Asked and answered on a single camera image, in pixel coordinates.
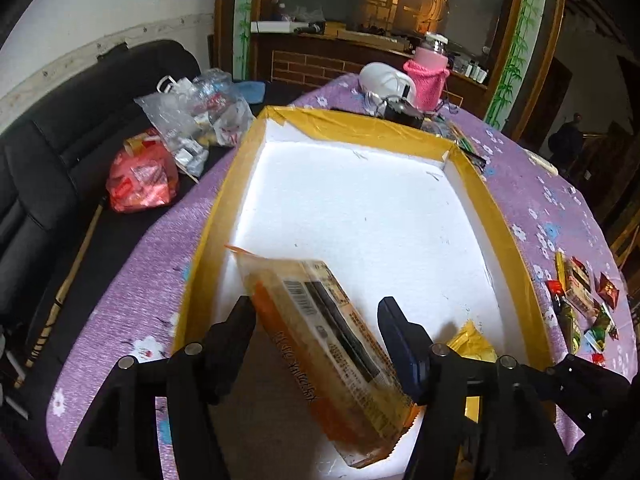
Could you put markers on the purple floral tablecloth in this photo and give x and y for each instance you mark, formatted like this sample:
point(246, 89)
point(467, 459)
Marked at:
point(525, 200)

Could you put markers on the eyeglasses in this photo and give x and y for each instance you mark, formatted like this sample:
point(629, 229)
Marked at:
point(472, 157)

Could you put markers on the row of small bottles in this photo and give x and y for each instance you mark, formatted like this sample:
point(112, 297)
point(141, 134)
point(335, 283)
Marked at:
point(475, 70)

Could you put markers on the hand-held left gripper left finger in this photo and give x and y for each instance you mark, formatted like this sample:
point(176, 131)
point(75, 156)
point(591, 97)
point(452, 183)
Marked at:
point(232, 340)

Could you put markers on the white foam box yellow tape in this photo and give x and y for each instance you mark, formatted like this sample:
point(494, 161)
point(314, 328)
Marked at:
point(360, 220)

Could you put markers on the orange cracker packet with barcode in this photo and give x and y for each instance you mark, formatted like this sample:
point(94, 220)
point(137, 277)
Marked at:
point(325, 340)

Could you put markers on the green flat packet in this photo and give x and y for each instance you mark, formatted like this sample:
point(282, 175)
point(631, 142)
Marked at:
point(467, 145)

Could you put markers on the long white box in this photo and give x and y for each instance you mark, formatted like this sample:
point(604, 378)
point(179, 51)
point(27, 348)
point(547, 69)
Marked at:
point(272, 26)

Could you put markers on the red plastic bag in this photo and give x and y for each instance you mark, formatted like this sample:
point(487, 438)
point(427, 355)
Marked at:
point(140, 180)

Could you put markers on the clear plastic bag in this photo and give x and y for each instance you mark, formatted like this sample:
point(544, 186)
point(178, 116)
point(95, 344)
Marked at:
point(200, 115)

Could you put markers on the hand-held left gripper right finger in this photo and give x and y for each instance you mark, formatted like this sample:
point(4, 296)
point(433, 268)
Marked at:
point(407, 360)

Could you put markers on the blue cloth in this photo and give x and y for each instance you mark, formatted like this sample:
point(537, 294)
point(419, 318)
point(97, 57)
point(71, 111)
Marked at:
point(250, 91)

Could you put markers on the dark wooden door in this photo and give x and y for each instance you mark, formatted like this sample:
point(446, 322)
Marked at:
point(550, 100)

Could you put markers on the bamboo stick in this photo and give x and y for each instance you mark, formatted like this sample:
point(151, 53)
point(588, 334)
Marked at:
point(67, 282)

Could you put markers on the pile of assorted snack packets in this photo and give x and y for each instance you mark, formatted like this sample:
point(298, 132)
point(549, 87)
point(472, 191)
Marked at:
point(580, 285)

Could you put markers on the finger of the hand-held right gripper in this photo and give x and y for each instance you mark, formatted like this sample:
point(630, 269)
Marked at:
point(590, 385)

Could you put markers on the yellow snack packet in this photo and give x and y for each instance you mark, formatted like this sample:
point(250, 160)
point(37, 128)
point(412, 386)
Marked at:
point(470, 342)

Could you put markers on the pink bottle with knitted sleeve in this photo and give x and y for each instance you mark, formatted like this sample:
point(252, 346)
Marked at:
point(425, 80)

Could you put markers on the small black container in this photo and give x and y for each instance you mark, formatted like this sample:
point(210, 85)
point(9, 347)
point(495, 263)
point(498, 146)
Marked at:
point(402, 112)

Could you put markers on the black leather sofa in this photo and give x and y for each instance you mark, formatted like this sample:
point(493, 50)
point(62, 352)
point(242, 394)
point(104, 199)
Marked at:
point(50, 170)

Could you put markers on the white bowl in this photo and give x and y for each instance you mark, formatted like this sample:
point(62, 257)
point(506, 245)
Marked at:
point(382, 80)

